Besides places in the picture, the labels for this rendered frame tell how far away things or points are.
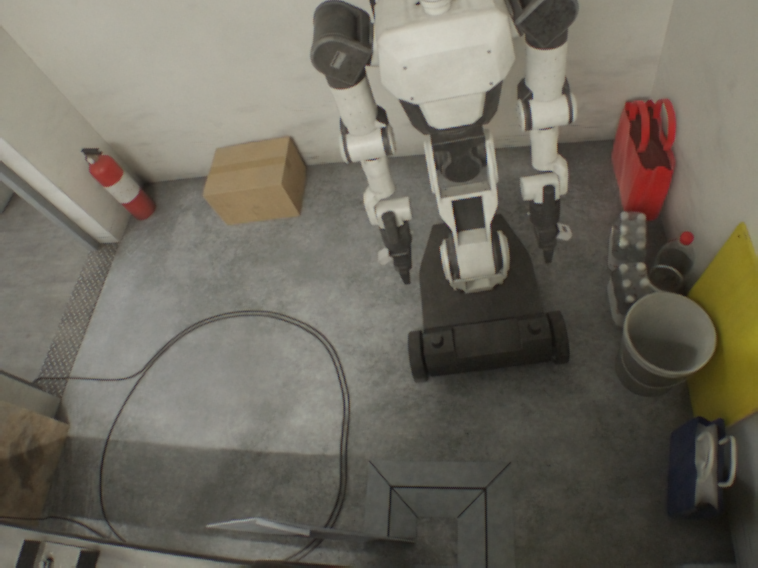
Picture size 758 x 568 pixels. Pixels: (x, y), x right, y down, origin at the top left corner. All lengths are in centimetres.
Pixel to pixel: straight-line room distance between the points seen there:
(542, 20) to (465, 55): 17
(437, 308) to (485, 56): 115
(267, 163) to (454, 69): 164
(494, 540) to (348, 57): 155
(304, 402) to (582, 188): 157
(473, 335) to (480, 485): 53
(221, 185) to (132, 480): 139
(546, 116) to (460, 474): 127
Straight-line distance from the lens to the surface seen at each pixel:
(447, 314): 193
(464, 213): 141
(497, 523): 190
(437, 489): 192
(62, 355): 297
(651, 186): 221
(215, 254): 269
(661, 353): 211
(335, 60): 106
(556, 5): 106
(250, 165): 258
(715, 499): 175
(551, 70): 117
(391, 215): 137
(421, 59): 101
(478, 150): 129
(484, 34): 101
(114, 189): 296
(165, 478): 236
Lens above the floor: 191
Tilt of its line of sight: 56 degrees down
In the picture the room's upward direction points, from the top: 21 degrees counter-clockwise
